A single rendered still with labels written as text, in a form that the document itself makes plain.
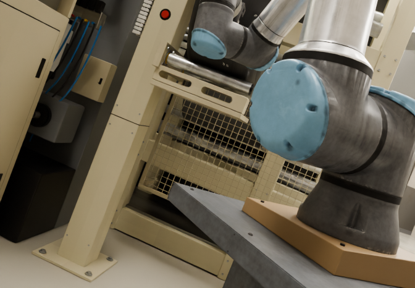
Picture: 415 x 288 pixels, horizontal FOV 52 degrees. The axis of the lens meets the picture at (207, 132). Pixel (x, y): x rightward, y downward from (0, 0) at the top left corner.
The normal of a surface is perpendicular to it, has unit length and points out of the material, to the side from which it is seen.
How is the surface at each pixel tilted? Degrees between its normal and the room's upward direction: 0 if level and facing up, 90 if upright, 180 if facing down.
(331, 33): 86
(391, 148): 91
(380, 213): 69
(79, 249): 90
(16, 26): 90
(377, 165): 119
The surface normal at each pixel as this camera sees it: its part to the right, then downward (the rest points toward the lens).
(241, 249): -0.80, -0.29
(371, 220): 0.14, -0.29
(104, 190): -0.17, -0.02
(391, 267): 0.47, 0.22
